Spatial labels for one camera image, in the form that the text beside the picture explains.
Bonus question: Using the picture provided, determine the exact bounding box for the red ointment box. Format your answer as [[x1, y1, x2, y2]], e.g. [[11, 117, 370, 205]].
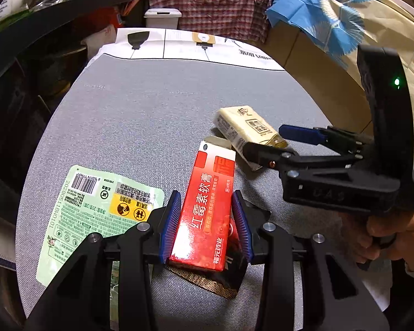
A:
[[169, 140, 235, 272]]

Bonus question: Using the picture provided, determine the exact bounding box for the person's right hand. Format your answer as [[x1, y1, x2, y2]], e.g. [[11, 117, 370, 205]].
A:
[[339, 210, 414, 271]]

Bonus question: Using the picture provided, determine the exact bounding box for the green wet wipe packet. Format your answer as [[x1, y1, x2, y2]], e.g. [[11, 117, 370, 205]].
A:
[[36, 165, 165, 330]]

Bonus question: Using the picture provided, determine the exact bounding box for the yellow tissue pack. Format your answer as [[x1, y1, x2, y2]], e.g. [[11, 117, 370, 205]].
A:
[[212, 105, 290, 173]]

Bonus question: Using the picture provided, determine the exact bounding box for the black crab snack packet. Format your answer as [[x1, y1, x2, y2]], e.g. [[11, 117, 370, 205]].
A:
[[163, 199, 272, 300]]

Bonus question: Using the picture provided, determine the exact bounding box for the white lidded trash can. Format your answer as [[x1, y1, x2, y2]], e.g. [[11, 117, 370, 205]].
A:
[[144, 7, 182, 29]]

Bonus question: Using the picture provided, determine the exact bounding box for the black storage shelf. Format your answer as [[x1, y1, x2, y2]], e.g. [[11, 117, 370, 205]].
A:
[[0, 0, 148, 223]]

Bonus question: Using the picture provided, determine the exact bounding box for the grey fabric table cover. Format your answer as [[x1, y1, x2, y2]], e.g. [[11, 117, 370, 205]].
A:
[[16, 54, 358, 330]]

